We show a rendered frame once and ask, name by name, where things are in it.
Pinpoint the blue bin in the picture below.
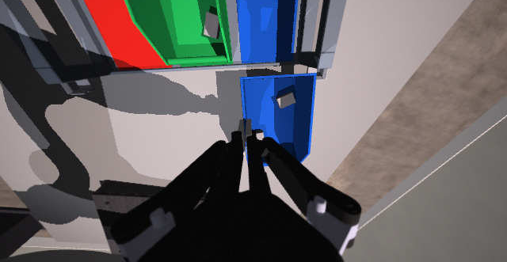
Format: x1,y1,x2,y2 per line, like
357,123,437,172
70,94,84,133
240,73,317,163

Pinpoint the green bin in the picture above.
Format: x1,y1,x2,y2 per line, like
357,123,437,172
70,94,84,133
124,0,232,65

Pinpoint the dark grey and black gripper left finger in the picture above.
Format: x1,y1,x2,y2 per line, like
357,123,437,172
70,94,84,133
110,120,246,262

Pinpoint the black metal shelf rack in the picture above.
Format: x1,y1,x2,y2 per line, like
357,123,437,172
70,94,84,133
0,0,346,95

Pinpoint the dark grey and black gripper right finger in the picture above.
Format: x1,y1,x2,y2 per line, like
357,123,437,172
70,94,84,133
246,119,362,256

